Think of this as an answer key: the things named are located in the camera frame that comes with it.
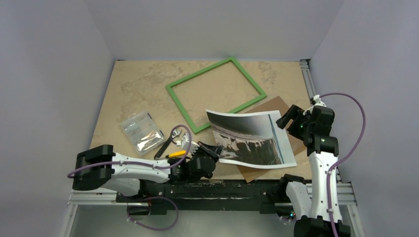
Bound yellow handled screwdriver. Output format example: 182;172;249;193
154;150;187;160

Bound landscape photo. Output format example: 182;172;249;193
206;110;297;169

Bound green picture frame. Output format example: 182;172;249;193
166;57;267;134

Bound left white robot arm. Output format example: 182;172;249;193
67;142;223;202

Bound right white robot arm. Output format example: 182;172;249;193
276;105;351;237

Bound black adjustable wrench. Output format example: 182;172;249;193
154;129;181;160

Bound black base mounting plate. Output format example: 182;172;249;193
116;174;308;215

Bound clear plastic organizer box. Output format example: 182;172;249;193
121;111;165;156

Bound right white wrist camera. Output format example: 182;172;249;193
302;94;326;115

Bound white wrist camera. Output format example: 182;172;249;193
175;134;200;155
302;94;326;115

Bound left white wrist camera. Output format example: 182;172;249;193
175;134;200;155

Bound brown frame backing board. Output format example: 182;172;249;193
237;96;311;183

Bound front aluminium rail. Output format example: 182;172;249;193
67;183;357;206

